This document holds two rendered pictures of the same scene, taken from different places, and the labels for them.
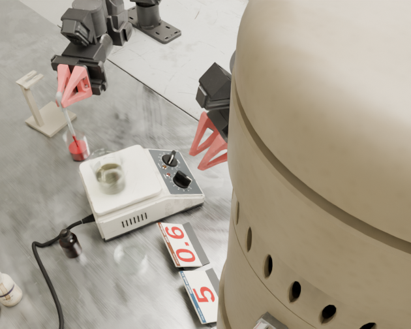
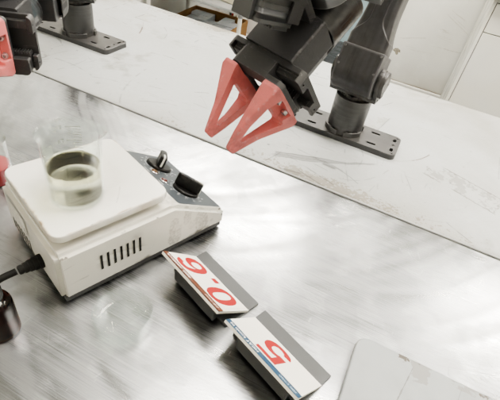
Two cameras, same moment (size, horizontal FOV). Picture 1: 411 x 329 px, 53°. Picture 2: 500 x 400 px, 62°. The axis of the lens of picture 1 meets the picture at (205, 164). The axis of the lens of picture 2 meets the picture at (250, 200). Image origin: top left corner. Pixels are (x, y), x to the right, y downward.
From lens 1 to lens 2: 0.34 m
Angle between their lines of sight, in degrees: 20
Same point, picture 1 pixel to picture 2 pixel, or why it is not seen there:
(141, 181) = (128, 183)
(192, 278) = (248, 328)
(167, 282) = (198, 348)
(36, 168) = not seen: outside the picture
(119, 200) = (94, 214)
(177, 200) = (188, 213)
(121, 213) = (100, 240)
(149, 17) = (81, 21)
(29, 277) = not seen: outside the picture
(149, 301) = (175, 390)
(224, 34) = (180, 47)
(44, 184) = not seen: outside the picture
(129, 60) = (59, 69)
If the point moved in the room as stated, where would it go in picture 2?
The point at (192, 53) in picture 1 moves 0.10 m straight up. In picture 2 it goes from (147, 63) to (146, 13)
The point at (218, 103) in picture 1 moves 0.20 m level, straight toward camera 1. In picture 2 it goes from (273, 11) to (388, 138)
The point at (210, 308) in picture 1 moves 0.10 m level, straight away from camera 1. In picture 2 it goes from (293, 372) to (260, 282)
